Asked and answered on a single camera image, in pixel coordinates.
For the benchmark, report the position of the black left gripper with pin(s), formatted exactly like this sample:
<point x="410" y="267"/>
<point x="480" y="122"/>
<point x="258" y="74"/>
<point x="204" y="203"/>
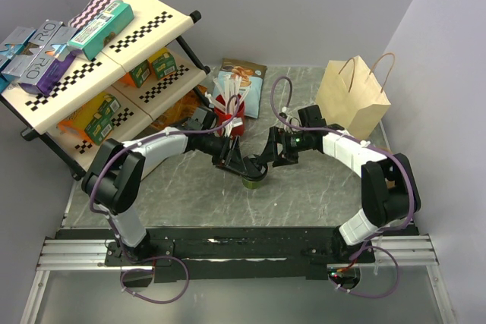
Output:
<point x="230" y="158"/>

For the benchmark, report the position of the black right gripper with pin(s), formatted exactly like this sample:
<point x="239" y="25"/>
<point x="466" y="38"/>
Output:
<point x="270" y="153"/>

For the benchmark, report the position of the black plastic cup lid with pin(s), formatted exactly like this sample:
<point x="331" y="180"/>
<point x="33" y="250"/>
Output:
<point x="254" y="171"/>

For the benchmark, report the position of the green paper coffee cup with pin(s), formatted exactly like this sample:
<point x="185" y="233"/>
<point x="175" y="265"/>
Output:
<point x="252" y="184"/>

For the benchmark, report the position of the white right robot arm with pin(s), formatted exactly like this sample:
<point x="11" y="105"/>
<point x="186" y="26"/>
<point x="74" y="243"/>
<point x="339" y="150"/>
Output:
<point x="389" y="195"/>

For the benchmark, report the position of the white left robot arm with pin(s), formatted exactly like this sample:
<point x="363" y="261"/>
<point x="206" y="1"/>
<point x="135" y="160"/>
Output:
<point x="113" y="179"/>

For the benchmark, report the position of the red cup holder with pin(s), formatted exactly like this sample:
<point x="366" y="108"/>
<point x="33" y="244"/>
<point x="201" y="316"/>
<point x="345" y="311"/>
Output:
<point x="223" y="116"/>

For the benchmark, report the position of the orange snack bag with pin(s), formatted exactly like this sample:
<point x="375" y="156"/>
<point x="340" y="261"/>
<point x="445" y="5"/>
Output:
<point x="184" y="108"/>

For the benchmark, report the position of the white wrapped straws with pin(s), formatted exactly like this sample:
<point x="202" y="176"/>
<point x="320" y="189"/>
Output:
<point x="228" y="92"/>

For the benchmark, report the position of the blue snack pouch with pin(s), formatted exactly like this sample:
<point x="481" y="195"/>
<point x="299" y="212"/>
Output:
<point x="248" y="76"/>

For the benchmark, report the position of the brown paper bag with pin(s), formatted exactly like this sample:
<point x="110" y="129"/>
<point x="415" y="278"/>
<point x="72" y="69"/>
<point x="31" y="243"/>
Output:
<point x="351" y="96"/>

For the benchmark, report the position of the cream two-tier shelf rack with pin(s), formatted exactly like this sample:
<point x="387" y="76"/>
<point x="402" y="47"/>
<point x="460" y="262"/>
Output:
<point x="154" y="26"/>

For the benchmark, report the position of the orange green large box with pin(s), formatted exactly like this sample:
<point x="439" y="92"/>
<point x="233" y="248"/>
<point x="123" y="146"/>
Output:
<point x="92" y="121"/>

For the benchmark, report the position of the teal box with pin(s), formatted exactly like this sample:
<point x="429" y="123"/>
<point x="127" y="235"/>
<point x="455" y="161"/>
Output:
<point x="89" y="41"/>

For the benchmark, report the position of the silver purple box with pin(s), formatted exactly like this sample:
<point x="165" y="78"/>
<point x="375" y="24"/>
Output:
<point x="43" y="60"/>

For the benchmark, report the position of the blue silver box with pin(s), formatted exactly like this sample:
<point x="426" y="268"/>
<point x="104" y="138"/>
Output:
<point x="14" y="44"/>

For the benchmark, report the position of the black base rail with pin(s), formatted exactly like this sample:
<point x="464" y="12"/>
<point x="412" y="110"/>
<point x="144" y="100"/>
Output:
<point x="237" y="252"/>

